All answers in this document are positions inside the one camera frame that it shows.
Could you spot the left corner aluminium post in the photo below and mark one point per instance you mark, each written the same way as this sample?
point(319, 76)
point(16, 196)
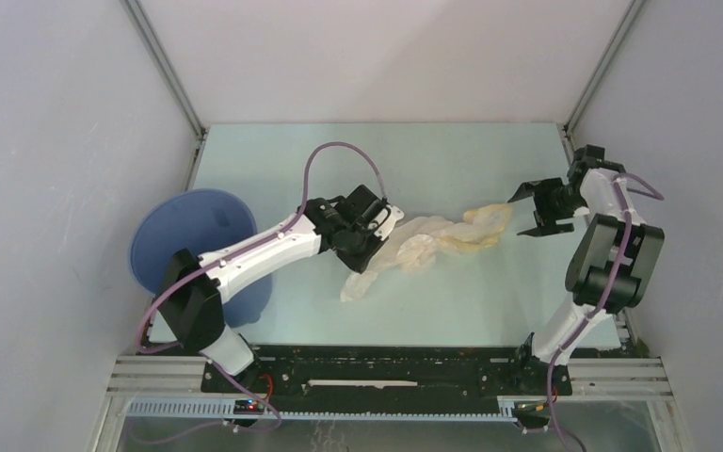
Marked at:
point(160, 58)

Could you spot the blue plastic trash bin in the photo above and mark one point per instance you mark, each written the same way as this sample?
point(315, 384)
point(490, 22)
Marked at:
point(197, 220)

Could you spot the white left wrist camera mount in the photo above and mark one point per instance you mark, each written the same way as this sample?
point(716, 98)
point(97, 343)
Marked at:
point(384, 223)

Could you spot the corner aluminium post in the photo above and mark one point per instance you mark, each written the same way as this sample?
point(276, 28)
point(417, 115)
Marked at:
point(607, 58)
point(160, 58)

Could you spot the translucent yellowish trash bag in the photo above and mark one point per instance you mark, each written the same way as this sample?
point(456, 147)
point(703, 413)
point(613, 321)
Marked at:
point(414, 246)

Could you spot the aluminium frame rail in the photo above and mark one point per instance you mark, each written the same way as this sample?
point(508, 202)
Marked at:
point(146, 375)

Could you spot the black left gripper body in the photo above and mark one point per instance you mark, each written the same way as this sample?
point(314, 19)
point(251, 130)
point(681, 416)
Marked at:
point(363, 244)

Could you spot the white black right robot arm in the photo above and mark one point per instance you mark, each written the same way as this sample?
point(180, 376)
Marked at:
point(611, 267)

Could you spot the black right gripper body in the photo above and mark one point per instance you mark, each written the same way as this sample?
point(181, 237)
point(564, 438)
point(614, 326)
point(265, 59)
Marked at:
point(554, 201)

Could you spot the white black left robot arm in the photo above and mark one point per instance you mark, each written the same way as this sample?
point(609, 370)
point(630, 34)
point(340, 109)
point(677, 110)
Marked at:
point(195, 289)

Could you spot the light blue slotted cable duct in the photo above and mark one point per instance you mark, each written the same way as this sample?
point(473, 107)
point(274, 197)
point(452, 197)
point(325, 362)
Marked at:
point(213, 408)

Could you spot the right corner aluminium post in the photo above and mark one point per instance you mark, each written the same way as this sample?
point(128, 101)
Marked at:
point(607, 58)

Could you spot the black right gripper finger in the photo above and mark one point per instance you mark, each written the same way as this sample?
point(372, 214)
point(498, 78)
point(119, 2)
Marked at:
point(548, 229)
point(526, 190)

